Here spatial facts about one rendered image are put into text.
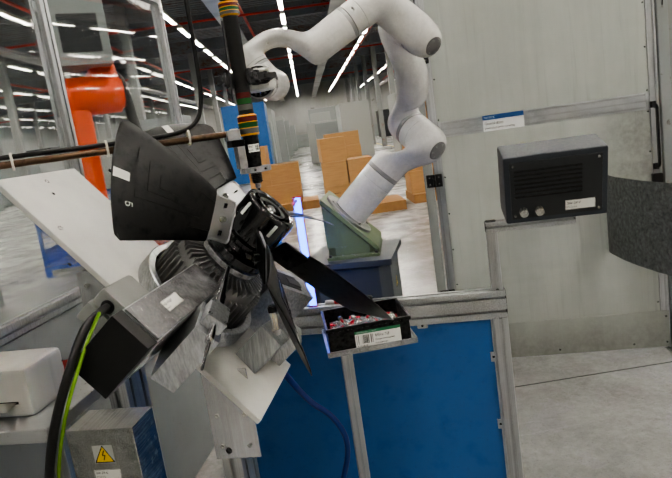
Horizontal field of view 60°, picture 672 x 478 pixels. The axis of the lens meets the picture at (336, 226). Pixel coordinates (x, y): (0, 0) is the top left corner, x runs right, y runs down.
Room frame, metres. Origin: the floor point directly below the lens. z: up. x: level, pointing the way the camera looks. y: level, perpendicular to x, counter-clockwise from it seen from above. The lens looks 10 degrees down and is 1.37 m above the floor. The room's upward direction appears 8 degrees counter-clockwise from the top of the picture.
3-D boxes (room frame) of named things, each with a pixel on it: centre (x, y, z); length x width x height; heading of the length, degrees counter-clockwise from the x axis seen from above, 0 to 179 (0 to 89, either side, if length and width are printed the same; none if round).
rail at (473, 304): (1.65, 0.00, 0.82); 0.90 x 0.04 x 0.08; 80
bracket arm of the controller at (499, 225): (1.56, -0.52, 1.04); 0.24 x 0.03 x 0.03; 80
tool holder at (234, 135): (1.31, 0.17, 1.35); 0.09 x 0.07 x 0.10; 115
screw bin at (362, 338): (1.47, -0.04, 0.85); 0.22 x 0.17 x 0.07; 95
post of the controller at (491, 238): (1.57, -0.42, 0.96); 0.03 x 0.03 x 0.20; 80
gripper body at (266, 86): (1.42, 0.14, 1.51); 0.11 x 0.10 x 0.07; 170
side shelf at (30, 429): (1.29, 0.72, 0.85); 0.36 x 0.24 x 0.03; 170
